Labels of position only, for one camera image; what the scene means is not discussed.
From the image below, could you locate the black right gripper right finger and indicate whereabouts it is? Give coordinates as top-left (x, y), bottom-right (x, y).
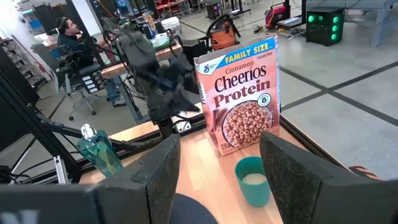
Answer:
top-left (259, 131), bottom-right (398, 224)

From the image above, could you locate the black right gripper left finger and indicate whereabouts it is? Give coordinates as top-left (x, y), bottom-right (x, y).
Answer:
top-left (95, 134), bottom-right (182, 224)

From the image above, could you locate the small green cup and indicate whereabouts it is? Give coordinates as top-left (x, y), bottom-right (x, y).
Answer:
top-left (234, 156), bottom-right (272, 208)

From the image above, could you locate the teal faceted glass tumbler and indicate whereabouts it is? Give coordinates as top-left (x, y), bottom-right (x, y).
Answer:
top-left (76, 129), bottom-right (124, 178)

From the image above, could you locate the silver spoon with orange handle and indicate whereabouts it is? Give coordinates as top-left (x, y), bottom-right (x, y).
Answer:
top-left (80, 123), bottom-right (98, 141)

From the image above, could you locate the orange Cheerios cereal box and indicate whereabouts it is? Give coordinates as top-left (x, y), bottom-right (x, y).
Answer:
top-left (193, 34), bottom-right (282, 156)

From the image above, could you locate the white milk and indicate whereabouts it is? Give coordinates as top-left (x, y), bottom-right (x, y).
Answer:
top-left (242, 172), bottom-right (267, 186)

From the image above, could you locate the round black placemat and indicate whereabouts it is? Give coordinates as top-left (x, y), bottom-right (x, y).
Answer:
top-left (169, 192), bottom-right (219, 224)

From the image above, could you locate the wooden desk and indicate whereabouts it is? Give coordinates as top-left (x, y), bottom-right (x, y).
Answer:
top-left (101, 42), bottom-right (183, 80)

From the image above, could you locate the orange shop vacuum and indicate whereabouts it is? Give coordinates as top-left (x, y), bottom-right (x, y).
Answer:
top-left (205, 14), bottom-right (242, 51)

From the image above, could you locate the white bucket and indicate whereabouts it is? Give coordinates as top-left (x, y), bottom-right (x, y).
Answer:
top-left (160, 16), bottom-right (183, 37)

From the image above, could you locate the person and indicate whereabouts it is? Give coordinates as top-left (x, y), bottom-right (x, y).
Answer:
top-left (57, 16), bottom-right (127, 108)

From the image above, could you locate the black computer with green lights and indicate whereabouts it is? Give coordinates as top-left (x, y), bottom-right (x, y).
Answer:
top-left (305, 6), bottom-right (345, 47)

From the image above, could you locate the grey office chair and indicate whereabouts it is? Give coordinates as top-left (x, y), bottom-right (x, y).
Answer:
top-left (30, 43), bottom-right (98, 122)

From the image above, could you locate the red equipment case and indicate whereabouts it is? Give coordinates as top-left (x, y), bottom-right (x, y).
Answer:
top-left (264, 2), bottom-right (292, 30)

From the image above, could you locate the storage shelf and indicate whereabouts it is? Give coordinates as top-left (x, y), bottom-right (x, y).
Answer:
top-left (0, 37), bottom-right (41, 91)

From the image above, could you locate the silver metal bracket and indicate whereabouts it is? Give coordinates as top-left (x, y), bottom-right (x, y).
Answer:
top-left (53, 154), bottom-right (68, 185)

